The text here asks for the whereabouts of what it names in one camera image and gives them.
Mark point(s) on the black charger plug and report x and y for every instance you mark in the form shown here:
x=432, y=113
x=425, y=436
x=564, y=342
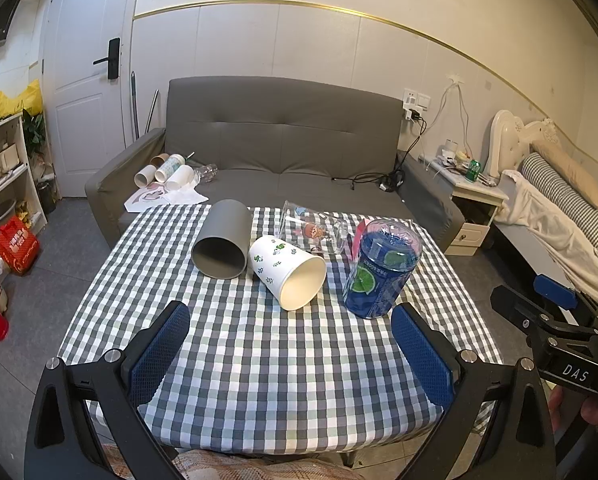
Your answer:
x=415, y=115

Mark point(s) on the white shelf unit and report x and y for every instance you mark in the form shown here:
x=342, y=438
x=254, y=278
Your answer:
x=19, y=132

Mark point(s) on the white printed bag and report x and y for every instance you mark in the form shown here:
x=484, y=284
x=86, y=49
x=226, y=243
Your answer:
x=154, y=199

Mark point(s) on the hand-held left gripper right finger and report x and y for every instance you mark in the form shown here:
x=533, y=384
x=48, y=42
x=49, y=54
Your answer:
x=421, y=355

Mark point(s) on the clear cartoon print glass cup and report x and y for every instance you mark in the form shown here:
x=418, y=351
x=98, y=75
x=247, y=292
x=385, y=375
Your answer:
x=309, y=230

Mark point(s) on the white wall socket panel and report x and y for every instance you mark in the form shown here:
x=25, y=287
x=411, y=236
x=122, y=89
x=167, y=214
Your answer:
x=416, y=99

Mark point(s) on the beige pillow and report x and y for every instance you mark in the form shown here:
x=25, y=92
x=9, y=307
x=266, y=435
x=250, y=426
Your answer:
x=569, y=172

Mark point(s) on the green print paper cup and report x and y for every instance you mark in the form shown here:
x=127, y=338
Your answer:
x=170, y=166

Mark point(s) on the white bed headboard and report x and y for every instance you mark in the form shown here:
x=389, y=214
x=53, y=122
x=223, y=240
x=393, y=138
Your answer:
x=506, y=140

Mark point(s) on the white paper cup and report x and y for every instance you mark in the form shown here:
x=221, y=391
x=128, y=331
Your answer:
x=180, y=178
x=145, y=176

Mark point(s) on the red paper bag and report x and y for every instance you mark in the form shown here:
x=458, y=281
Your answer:
x=18, y=247

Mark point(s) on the yellow plastic bag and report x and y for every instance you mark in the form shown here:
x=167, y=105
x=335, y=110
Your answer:
x=21, y=100

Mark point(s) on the brown paper cup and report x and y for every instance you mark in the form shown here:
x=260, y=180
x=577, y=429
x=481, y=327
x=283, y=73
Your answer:
x=158, y=159

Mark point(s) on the striped pillow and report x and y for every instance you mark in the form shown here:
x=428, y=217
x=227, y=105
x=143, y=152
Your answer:
x=569, y=200

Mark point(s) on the blue lime print cup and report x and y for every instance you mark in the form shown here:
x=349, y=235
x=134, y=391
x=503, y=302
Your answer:
x=379, y=280

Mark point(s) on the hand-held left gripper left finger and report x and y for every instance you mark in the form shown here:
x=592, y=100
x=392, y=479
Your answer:
x=159, y=355

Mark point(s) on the grey sofa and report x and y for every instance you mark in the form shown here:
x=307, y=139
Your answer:
x=279, y=125

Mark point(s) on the white nightstand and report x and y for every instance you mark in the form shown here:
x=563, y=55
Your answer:
x=471, y=200

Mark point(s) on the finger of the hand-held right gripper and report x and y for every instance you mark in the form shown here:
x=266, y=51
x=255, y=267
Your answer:
x=519, y=307
x=554, y=291

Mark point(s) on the black trash bin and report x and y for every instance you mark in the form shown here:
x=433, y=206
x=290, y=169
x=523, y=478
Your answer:
x=46, y=197

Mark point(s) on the grey cup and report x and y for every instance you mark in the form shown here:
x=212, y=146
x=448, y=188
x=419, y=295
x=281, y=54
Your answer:
x=224, y=225

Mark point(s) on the green can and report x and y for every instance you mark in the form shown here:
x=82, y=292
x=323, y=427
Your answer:
x=473, y=170

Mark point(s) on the white door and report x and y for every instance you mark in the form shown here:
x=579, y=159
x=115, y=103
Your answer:
x=84, y=125

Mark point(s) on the person's right hand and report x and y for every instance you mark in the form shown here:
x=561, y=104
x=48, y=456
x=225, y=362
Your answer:
x=593, y=410

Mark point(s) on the checkered tablecloth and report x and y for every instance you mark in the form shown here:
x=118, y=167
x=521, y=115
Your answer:
x=259, y=360

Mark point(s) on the bed with striped pillow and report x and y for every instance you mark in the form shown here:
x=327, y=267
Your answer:
x=544, y=225

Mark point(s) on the metal stick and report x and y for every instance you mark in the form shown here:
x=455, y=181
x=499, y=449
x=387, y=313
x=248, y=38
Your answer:
x=152, y=110

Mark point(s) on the green plant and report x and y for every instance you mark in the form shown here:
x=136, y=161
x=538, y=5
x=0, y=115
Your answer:
x=35, y=132

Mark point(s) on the clear plastic bottle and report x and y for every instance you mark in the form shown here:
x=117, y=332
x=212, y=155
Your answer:
x=205, y=173

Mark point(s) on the white leaf print cup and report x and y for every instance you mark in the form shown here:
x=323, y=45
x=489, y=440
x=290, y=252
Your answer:
x=274, y=260

